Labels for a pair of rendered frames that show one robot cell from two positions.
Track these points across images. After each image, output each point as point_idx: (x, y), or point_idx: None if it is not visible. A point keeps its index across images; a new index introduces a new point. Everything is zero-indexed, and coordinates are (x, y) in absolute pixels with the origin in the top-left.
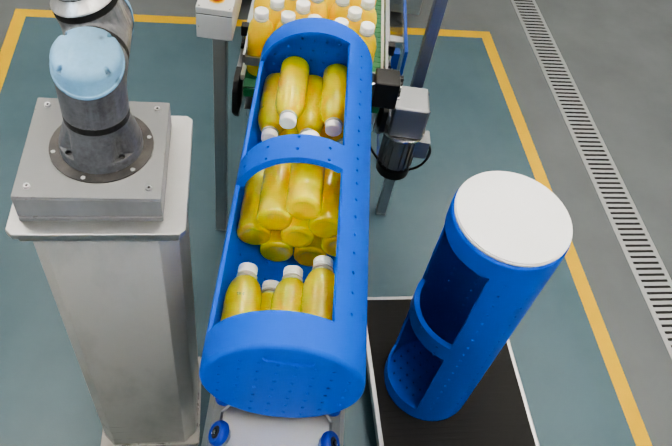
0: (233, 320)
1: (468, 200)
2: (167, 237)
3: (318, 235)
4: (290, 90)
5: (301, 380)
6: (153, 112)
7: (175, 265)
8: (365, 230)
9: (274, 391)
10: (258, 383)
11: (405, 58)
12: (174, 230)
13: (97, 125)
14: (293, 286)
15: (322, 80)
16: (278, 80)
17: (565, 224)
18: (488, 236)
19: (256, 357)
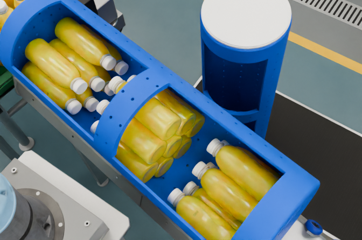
0: (239, 235)
1: (217, 27)
2: (124, 234)
3: (185, 133)
4: (60, 66)
5: (293, 219)
6: (14, 175)
7: (122, 239)
8: (215, 103)
9: (278, 239)
10: None
11: None
12: (123, 226)
13: (23, 230)
14: (215, 176)
15: (61, 40)
16: (34, 67)
17: None
18: (250, 36)
19: (275, 238)
